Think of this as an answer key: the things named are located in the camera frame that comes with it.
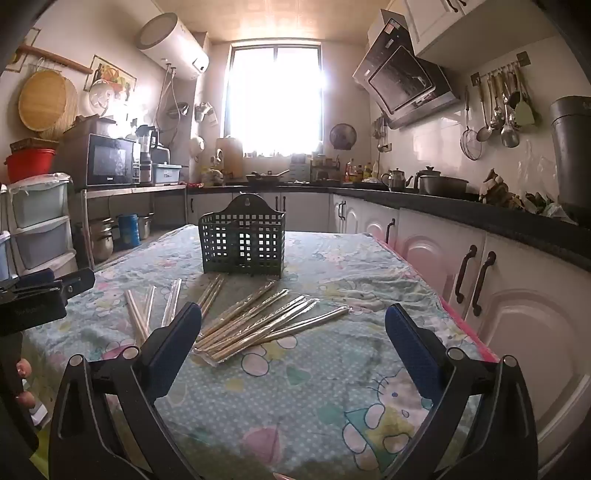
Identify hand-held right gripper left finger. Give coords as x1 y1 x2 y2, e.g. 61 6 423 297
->
48 302 204 480

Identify green plastic chopstick basket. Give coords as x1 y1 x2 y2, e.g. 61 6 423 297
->
198 194 287 279

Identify white wall cabinet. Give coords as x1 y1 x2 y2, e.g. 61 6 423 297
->
388 0 566 70

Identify steel ladle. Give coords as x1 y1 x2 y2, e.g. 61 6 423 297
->
475 76 494 142
500 74 521 148

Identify cardboard box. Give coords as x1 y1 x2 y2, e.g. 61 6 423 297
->
62 114 116 144

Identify green spatula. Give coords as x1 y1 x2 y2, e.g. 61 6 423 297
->
512 67 536 127

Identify black kitchen countertop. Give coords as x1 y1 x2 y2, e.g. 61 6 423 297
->
187 181 591 273

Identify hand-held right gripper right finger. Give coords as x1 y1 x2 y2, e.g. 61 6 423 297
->
385 303 540 480

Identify kitchen window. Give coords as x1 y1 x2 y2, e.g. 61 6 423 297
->
225 41 326 158

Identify cartoon printed tablecloth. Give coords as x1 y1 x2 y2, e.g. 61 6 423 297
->
21 224 499 480

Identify utensil hanging rail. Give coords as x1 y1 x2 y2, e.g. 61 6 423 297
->
471 52 532 86

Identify wooden cutting board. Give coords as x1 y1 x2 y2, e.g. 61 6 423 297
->
216 137 245 180

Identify round bamboo tray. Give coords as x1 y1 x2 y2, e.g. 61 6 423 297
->
18 70 79 139

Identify metal shelf rack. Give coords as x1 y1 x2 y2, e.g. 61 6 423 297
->
81 184 188 269

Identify wooden rolling pin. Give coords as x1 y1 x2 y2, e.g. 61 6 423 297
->
17 45 94 75

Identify plastic drawer unit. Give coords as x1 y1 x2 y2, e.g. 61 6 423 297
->
0 173 78 281

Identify black range hood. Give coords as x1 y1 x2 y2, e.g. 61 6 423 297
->
353 8 462 130

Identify blue plastic bin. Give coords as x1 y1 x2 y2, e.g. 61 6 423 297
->
151 162 189 184

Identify black frying pan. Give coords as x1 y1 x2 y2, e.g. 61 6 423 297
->
245 169 291 185

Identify blue canister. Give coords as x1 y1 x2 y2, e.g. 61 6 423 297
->
117 213 140 247

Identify black microwave oven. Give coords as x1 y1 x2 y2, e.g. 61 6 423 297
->
85 134 140 186

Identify black blender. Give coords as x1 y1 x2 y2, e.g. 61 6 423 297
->
136 124 160 183

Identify stacked steel pots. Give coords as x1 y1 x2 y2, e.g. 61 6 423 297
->
89 217 116 261

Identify small wall fan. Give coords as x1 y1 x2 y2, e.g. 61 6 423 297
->
329 123 358 151

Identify white base cabinets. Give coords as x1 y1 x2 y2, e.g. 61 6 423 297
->
187 189 591 467

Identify brown leafy bundle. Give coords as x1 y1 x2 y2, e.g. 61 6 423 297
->
478 168 527 209

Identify condiment bottles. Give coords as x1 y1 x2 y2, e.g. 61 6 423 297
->
344 157 380 183

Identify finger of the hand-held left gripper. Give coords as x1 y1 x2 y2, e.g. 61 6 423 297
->
17 269 56 289
59 268 96 296

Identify plastic bag with greens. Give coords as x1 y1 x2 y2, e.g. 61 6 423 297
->
538 194 579 223

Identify countertop spice rack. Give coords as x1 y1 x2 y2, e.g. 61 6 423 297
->
310 154 342 183

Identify steel kettle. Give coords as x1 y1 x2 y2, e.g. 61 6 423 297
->
381 167 414 192

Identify fruit picture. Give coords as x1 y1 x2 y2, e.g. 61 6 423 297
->
7 28 41 73
84 54 138 100

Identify person's left hand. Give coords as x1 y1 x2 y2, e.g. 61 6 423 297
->
15 360 37 409

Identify red bucket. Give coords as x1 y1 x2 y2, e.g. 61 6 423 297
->
6 148 57 184

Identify dark grey tall container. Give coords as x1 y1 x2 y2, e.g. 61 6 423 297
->
549 95 591 217

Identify dark lidded pot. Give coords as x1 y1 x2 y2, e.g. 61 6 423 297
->
413 166 441 195

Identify white water heater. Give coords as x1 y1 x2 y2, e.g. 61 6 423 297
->
136 13 211 80

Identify group of chopsticks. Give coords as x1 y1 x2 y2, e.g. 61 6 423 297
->
124 274 350 367

